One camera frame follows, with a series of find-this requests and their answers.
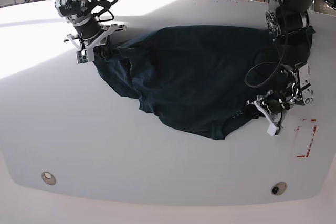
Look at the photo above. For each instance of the right round table grommet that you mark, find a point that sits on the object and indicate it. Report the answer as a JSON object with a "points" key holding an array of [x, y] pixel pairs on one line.
{"points": [[279, 188]]}

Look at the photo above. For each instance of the left round table grommet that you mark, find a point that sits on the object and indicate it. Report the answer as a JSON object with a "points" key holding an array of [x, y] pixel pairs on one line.
{"points": [[48, 178]]}

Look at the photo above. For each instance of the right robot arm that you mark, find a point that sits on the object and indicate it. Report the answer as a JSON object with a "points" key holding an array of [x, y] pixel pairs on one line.
{"points": [[84, 15]]}

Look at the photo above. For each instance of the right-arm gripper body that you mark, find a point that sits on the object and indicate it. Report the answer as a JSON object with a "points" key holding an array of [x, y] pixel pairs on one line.
{"points": [[87, 40]]}

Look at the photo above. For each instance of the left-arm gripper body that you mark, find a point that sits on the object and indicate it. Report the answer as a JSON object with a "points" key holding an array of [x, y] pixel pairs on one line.
{"points": [[274, 107]]}

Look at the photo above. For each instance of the red tape rectangle marking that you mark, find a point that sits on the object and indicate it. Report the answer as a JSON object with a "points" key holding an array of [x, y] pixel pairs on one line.
{"points": [[304, 136]]}

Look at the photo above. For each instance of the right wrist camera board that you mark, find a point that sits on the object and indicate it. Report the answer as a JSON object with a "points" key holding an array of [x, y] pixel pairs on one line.
{"points": [[81, 56]]}

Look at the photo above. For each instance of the dark blue T-shirt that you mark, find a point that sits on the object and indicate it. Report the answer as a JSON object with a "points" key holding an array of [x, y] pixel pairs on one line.
{"points": [[193, 77]]}

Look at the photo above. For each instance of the round table grommet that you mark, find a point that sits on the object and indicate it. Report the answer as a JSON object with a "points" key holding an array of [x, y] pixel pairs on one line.
{"points": [[48, 178], [279, 188]]}

